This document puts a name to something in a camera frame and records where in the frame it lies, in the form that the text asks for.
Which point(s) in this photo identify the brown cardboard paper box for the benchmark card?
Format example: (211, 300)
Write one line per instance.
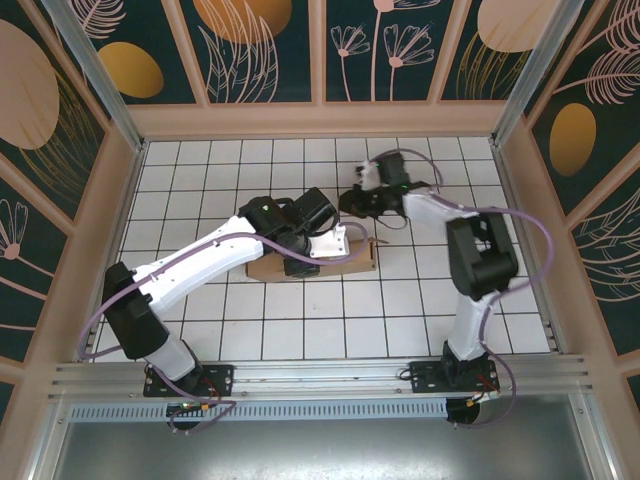
(350, 265)

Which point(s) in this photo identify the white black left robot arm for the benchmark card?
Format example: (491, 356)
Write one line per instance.
(200, 260)

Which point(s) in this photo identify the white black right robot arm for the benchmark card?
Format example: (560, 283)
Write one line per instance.
(470, 330)

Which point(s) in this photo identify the grey metal sheet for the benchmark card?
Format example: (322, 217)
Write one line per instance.
(325, 450)

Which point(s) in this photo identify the long aluminium mounting rail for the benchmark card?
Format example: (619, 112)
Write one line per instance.
(325, 375)

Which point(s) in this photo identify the thin aluminium side rail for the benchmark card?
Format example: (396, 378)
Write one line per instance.
(134, 175)
(504, 175)

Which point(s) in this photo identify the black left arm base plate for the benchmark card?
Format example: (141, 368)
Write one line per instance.
(220, 380)

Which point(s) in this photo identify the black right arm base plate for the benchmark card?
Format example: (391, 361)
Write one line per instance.
(425, 380)

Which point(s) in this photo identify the aluminium frame post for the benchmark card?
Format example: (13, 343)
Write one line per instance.
(530, 75)
(100, 85)

